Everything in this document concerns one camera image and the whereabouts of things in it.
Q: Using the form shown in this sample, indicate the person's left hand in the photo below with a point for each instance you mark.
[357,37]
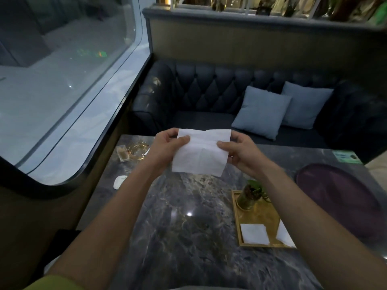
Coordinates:
[163,149]

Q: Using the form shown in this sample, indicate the person's right hand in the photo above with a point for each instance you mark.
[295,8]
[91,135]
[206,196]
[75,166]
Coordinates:
[242,154]

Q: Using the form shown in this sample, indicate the person's right thumb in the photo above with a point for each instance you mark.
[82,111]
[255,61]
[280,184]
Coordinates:
[225,144]

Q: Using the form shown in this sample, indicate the person's left thumb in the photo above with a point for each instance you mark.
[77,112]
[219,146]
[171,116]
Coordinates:
[180,141]

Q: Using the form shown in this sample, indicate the white paper napkin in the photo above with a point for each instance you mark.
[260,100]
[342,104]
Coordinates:
[201,152]

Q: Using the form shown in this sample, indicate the person's right forearm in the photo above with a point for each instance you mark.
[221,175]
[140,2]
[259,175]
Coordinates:
[317,235]

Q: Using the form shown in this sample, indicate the person's left forearm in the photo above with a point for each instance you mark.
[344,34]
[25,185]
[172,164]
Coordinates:
[105,226]

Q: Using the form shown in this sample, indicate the dark tufted leather sofa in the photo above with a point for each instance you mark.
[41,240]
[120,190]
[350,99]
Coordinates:
[229,102]

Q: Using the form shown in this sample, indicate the amber glass ashtray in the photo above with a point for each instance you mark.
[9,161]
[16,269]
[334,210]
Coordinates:
[137,150]

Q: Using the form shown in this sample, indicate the light blue cushion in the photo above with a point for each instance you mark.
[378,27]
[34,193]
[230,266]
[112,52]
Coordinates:
[305,104]
[261,113]

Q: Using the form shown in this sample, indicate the glass vase with green plant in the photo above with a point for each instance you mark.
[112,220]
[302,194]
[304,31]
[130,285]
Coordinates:
[249,196]

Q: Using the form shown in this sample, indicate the small clear toothpick box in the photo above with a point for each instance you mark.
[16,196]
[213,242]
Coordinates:
[122,153]

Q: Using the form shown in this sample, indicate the white oval call button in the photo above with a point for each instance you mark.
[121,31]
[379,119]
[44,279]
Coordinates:
[120,182]

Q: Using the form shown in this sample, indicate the gold square tray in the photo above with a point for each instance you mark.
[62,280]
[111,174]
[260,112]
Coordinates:
[257,217]

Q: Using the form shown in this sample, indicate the folded white napkin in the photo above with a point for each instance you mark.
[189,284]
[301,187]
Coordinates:
[284,235]
[254,234]

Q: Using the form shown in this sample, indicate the green table sticker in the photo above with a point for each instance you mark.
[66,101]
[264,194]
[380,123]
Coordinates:
[347,157]

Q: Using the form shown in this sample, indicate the round purple placemat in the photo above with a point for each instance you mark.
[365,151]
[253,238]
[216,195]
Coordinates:
[338,199]

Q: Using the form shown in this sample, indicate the large curved window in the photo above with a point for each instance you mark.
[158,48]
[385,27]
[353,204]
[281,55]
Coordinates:
[57,75]

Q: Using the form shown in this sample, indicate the partition ledge with plants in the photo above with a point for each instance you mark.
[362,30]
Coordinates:
[266,9]

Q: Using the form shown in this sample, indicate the yellow-green shirt sleeve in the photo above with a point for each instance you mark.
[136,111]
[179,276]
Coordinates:
[57,283]

